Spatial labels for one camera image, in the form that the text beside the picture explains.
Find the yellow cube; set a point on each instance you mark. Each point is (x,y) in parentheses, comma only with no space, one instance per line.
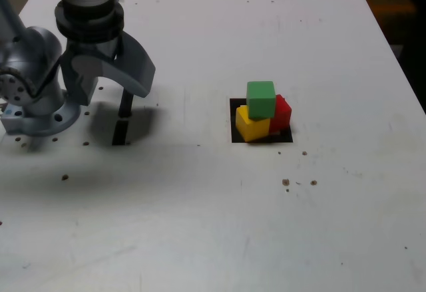
(251,129)

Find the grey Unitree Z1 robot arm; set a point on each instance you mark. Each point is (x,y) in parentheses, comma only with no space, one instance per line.
(36,49)

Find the black tape square outline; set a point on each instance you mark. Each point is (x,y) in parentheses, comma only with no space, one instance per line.
(286,137)

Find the black tape strip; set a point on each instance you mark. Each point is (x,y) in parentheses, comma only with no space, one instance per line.
(120,132)

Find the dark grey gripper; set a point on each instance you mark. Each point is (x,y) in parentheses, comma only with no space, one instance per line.
(96,47)

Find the green cube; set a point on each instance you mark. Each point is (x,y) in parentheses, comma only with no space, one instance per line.
(261,100)

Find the red cube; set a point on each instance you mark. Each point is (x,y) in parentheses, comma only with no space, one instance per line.
(282,115)

